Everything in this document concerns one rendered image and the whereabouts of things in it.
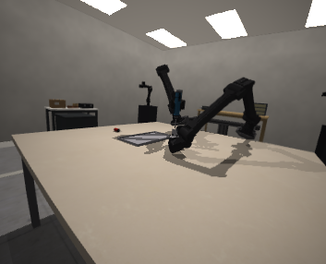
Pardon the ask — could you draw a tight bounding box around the blue electric screwdriver body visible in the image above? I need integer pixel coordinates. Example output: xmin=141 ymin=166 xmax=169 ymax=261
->
xmin=174 ymin=91 xmax=181 ymax=123

